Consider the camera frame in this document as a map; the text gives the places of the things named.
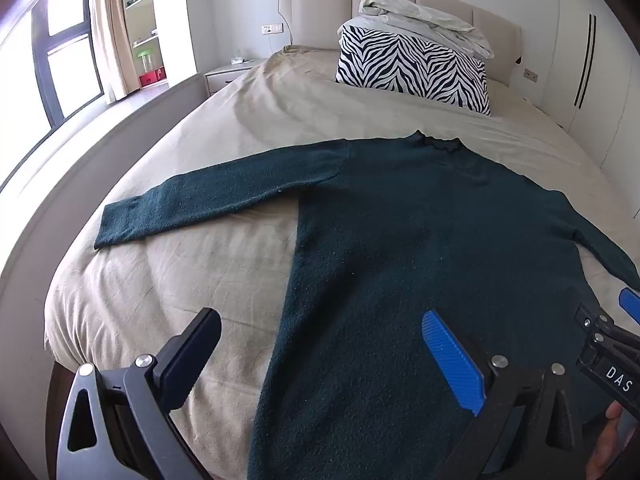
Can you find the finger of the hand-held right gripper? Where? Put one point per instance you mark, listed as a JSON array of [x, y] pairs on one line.
[[595, 325], [630, 302]]

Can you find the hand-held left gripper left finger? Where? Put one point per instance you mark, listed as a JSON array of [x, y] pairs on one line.
[[190, 355]]

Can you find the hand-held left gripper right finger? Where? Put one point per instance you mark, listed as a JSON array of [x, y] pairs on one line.
[[452, 355]]

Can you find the dark green knit sweater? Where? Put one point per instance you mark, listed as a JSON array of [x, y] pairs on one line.
[[400, 235]]

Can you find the person's right hand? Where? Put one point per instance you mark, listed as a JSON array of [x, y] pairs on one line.
[[602, 452]]

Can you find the bed with beige sheet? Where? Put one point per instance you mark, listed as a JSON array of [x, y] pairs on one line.
[[225, 110]]

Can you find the red box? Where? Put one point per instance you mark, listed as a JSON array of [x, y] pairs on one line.
[[151, 78]]

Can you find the white nightstand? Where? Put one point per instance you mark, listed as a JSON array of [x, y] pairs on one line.
[[225, 77]]

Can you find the zebra print pillow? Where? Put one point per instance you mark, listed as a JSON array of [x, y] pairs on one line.
[[410, 67]]

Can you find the green lidded container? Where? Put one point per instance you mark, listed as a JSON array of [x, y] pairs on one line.
[[145, 60]]

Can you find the black framed window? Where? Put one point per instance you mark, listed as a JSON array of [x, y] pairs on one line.
[[65, 45]]

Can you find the white folded duvet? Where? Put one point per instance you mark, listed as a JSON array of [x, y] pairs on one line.
[[425, 20]]

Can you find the beige curtain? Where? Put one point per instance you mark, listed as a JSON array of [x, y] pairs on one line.
[[112, 25]]

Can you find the beige padded headboard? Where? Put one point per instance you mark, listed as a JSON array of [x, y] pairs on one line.
[[320, 10]]

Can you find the wall switch plate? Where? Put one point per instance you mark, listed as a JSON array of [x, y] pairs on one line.
[[531, 76]]

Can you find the white wall socket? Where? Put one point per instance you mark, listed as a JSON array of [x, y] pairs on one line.
[[271, 29]]

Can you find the white wall shelf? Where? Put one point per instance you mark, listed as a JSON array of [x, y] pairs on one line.
[[145, 15]]

